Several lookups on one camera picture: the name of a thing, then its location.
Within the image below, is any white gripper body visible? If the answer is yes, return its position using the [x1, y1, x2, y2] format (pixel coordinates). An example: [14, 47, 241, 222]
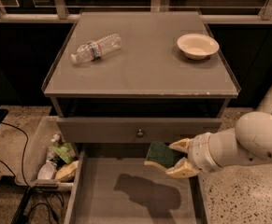
[188, 133, 221, 173]

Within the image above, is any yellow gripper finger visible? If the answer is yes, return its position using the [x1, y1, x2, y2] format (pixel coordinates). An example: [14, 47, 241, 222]
[168, 138, 192, 153]
[165, 158, 200, 178]

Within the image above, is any yellow green sponge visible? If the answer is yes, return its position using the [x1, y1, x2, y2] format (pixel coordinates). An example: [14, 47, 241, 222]
[144, 141, 185, 171]

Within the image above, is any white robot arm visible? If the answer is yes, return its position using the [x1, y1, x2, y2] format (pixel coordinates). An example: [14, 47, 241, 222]
[166, 86, 272, 178]

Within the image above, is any round metal drawer knob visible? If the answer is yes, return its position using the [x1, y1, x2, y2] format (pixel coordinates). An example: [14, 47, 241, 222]
[136, 129, 145, 137]

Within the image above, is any grey open middle drawer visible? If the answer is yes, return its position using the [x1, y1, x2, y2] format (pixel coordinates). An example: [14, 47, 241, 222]
[64, 148, 210, 224]

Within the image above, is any grey drawer cabinet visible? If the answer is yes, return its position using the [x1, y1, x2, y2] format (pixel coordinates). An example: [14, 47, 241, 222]
[41, 10, 242, 161]

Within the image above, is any grey top drawer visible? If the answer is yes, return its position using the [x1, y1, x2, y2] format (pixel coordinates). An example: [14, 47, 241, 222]
[57, 118, 222, 144]

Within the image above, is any green snack bag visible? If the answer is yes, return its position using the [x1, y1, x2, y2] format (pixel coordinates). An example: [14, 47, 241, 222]
[52, 143, 76, 164]

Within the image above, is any yellow item in bin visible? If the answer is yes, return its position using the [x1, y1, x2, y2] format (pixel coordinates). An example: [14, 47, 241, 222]
[55, 161, 79, 182]

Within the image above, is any clear plastic water bottle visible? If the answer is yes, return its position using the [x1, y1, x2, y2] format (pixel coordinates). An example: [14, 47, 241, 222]
[71, 33, 122, 64]

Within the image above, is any clear plastic storage bin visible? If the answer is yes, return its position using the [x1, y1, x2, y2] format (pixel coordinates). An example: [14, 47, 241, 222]
[15, 116, 74, 191]

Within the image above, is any white bowl in bin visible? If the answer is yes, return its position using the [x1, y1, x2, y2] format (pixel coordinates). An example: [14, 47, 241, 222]
[37, 162, 57, 180]

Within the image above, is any black cable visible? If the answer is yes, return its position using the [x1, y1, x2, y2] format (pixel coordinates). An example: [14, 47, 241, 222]
[0, 116, 65, 224]

